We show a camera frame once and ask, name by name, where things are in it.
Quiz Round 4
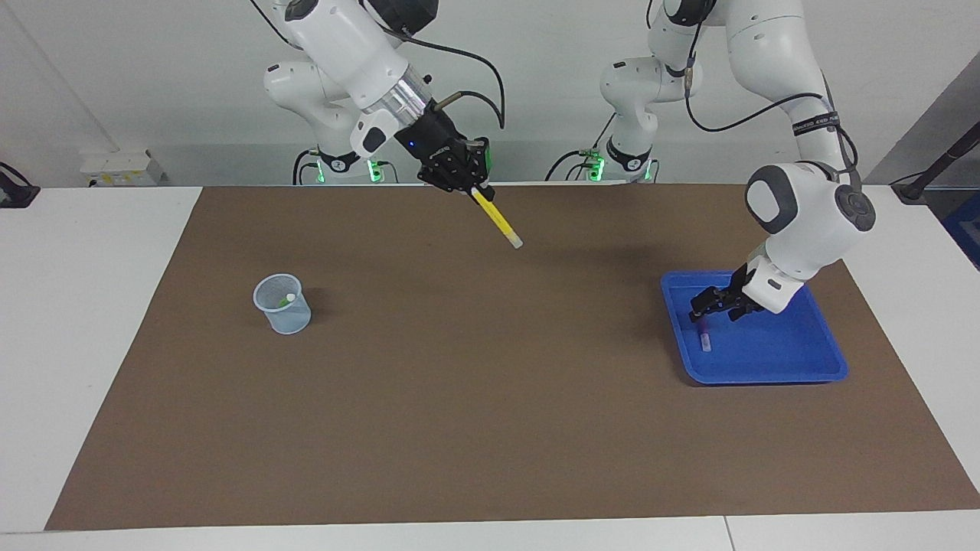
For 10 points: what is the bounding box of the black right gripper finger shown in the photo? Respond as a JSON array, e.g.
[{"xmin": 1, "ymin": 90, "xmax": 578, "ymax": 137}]
[
  {"xmin": 463, "ymin": 136, "xmax": 491, "ymax": 188},
  {"xmin": 418, "ymin": 165, "xmax": 495, "ymax": 204}
]

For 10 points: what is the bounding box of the yellow pen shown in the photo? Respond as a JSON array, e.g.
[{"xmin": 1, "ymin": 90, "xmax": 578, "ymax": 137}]
[{"xmin": 470, "ymin": 187, "xmax": 524, "ymax": 249}]

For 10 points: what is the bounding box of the blue plastic tray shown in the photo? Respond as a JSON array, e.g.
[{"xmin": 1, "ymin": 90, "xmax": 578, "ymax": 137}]
[{"xmin": 661, "ymin": 269, "xmax": 849, "ymax": 386}]

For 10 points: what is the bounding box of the brown table mat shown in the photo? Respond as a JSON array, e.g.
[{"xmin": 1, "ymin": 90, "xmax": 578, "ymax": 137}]
[{"xmin": 44, "ymin": 182, "xmax": 980, "ymax": 532}]

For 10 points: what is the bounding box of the translucent plastic cup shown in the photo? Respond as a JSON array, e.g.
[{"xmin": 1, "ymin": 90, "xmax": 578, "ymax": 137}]
[{"xmin": 253, "ymin": 274, "xmax": 312, "ymax": 335}]

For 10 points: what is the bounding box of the blue object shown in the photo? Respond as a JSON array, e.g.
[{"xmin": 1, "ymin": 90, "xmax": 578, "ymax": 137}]
[{"xmin": 943, "ymin": 191, "xmax": 980, "ymax": 270}]

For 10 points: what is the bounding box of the black stand foot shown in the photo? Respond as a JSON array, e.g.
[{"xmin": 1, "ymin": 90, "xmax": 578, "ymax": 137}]
[{"xmin": 0, "ymin": 162, "xmax": 41, "ymax": 209}]

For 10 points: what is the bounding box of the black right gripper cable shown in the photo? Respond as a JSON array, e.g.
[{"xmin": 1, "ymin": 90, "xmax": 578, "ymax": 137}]
[{"xmin": 375, "ymin": 15, "xmax": 506, "ymax": 131}]

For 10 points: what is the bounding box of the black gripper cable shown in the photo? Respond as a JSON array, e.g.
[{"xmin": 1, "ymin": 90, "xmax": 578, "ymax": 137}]
[
  {"xmin": 684, "ymin": 0, "xmax": 860, "ymax": 173},
  {"xmin": 375, "ymin": 15, "xmax": 506, "ymax": 131}
]

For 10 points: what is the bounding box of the black left base cable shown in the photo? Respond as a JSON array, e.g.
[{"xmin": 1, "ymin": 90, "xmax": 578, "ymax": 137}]
[{"xmin": 545, "ymin": 113, "xmax": 617, "ymax": 182}]

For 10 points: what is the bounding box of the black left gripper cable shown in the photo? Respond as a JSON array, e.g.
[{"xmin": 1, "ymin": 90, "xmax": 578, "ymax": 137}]
[{"xmin": 684, "ymin": 0, "xmax": 860, "ymax": 173}]

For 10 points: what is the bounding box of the black camera stand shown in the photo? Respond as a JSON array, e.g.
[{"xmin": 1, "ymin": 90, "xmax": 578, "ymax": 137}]
[{"xmin": 892, "ymin": 121, "xmax": 980, "ymax": 204}]

